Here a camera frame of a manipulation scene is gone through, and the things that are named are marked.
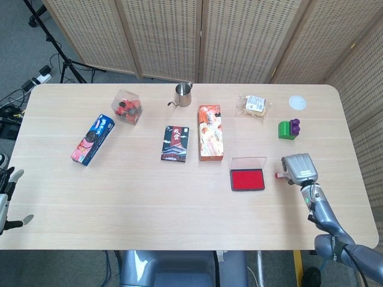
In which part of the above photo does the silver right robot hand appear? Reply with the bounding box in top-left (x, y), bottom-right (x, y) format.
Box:
top-left (280, 152), bottom-right (319, 187)

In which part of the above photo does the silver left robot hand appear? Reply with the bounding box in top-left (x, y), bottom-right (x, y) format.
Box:
top-left (0, 169), bottom-right (35, 237)

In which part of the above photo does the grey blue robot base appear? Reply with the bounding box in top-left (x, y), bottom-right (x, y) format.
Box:
top-left (118, 250), bottom-right (250, 287)

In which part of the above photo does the green toy block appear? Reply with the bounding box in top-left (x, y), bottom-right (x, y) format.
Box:
top-left (277, 120), bottom-right (299, 141)

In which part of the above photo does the packaged pastry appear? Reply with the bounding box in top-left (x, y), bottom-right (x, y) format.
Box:
top-left (234, 94), bottom-right (273, 120)

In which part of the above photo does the purple grape toy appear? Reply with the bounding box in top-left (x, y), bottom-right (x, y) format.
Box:
top-left (288, 118), bottom-right (302, 135)

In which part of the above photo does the red ink pad case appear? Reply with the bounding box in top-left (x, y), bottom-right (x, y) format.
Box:
top-left (229, 155), bottom-right (268, 192)

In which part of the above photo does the black floor box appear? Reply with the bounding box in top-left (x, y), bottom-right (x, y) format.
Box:
top-left (0, 117), bottom-right (22, 141)

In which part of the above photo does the orange egg roll box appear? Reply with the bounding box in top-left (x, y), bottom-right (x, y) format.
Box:
top-left (197, 104), bottom-right (225, 163)

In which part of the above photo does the black round caster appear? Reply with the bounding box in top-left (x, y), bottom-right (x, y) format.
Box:
top-left (301, 265), bottom-right (323, 287)

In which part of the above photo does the blue cookie box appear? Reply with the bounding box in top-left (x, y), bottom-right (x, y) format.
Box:
top-left (70, 112), bottom-right (116, 167)

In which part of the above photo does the dark palace print box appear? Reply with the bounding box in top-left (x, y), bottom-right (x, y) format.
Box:
top-left (160, 124), bottom-right (191, 164)

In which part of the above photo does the white power strip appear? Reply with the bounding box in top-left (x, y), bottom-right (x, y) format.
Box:
top-left (31, 72), bottom-right (52, 85)

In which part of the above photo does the steel pitcher with thin spout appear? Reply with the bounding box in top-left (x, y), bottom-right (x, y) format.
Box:
top-left (166, 81), bottom-right (194, 108)

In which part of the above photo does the woven folding screen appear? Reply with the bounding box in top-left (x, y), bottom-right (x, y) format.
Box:
top-left (41, 0), bottom-right (383, 287)

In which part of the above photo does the clear box of coffee capsules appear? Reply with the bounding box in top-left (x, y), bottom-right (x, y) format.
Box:
top-left (111, 88), bottom-right (145, 126)

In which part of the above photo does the black tripod stand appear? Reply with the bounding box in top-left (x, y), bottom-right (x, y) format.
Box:
top-left (22, 0), bottom-right (106, 84)

